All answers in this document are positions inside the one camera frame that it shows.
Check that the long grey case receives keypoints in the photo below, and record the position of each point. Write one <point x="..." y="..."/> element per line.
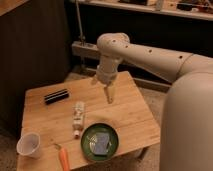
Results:
<point x="86" y="50"/>

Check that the metal stand pole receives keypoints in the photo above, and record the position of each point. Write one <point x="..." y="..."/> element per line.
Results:
<point x="82" y="37"/>

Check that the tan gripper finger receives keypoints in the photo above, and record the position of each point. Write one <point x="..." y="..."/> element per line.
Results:
<point x="94" y="80"/>
<point x="109" y="90"/>

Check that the small wooden table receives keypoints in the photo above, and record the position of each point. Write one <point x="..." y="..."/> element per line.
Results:
<point x="129" y="115"/>

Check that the orange toy carrot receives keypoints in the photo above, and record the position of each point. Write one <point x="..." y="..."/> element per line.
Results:
<point x="63" y="157"/>

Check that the wooden shelf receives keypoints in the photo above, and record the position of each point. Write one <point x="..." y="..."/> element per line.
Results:
<point x="195" y="9"/>

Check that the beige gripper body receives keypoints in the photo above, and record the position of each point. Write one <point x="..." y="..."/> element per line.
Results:
<point x="107" y="70"/>

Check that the white glue tube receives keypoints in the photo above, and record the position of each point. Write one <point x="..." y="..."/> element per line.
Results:
<point x="78" y="118"/>

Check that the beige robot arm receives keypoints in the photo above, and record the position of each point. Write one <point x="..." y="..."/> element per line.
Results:
<point x="186" y="142"/>

